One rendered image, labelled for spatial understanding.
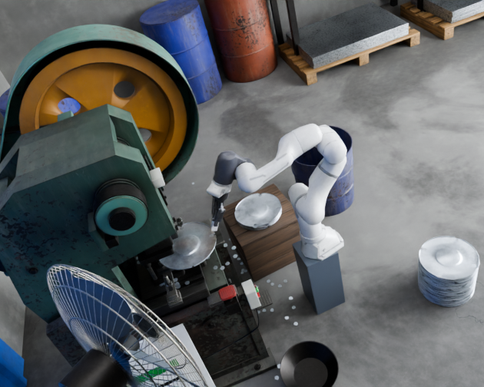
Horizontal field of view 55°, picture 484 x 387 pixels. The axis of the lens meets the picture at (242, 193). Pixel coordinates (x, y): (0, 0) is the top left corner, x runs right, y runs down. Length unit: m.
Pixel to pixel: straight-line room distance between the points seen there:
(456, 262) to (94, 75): 1.99
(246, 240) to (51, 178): 1.38
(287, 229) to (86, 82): 1.41
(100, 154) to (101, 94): 0.53
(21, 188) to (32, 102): 0.52
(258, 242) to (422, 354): 1.05
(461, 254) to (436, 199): 0.71
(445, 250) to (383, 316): 0.49
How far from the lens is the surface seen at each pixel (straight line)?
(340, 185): 3.08
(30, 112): 2.16
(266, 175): 1.94
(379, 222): 3.19
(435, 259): 2.68
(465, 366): 2.65
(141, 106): 2.19
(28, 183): 1.74
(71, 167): 1.69
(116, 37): 2.02
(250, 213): 2.84
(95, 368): 1.27
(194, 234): 2.26
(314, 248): 2.39
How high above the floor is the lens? 2.34
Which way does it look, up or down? 41 degrees down
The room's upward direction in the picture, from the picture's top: 18 degrees counter-clockwise
